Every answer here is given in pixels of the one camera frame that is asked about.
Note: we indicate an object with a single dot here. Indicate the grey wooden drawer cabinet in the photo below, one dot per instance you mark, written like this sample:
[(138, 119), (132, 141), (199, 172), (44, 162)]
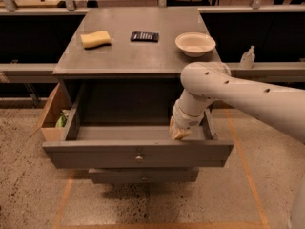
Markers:
[(120, 73)]

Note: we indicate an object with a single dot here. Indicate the grey metal railing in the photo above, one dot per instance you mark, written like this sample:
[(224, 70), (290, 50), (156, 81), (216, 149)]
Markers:
[(63, 10)]

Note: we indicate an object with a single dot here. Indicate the green packet in box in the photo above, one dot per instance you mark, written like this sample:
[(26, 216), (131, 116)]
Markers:
[(63, 118)]

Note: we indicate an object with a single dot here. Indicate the grey drawer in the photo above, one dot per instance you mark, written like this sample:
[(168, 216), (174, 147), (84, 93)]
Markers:
[(143, 175), (126, 126)]

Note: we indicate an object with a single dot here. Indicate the clear sanitizer pump bottle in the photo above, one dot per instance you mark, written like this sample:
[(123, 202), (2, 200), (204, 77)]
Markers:
[(247, 58)]

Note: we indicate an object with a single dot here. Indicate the grey bottom drawer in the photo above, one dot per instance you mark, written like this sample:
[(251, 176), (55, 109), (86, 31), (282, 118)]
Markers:
[(143, 175)]

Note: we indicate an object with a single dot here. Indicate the yellow sponge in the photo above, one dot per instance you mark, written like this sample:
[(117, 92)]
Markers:
[(95, 39)]

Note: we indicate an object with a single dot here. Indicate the brown cardboard box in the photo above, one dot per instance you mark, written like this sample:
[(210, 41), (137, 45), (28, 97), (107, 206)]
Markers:
[(47, 121)]

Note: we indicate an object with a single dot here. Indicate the black snack packet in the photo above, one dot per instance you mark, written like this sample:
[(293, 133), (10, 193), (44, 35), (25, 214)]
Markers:
[(144, 36)]

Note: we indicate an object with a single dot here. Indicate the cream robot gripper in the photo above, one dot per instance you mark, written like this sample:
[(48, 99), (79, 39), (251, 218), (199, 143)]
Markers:
[(187, 120)]

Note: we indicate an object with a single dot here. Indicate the grey top drawer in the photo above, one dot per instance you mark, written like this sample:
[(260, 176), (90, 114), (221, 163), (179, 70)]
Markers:
[(126, 126)]

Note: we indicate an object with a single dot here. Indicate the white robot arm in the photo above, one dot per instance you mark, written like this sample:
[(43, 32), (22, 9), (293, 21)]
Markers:
[(205, 82)]

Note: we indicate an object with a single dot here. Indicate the white bowl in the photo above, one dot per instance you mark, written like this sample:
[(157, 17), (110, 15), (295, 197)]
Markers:
[(195, 44)]

